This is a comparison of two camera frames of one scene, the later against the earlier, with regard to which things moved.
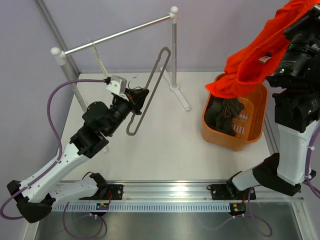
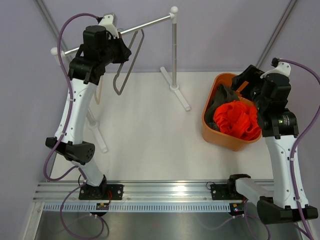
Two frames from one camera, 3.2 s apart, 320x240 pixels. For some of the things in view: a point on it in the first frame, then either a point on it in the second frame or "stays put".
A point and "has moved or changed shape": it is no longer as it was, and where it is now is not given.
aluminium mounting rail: [179, 191] stays put
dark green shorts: [220, 113] to [222, 94]
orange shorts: [249, 64] to [238, 119]
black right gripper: [312, 21] to [252, 75]
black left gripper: [136, 98] to [124, 52]
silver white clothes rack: [59, 56] stays put
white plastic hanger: [95, 54] has moved or changed shape
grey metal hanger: [132, 120] to [135, 61]
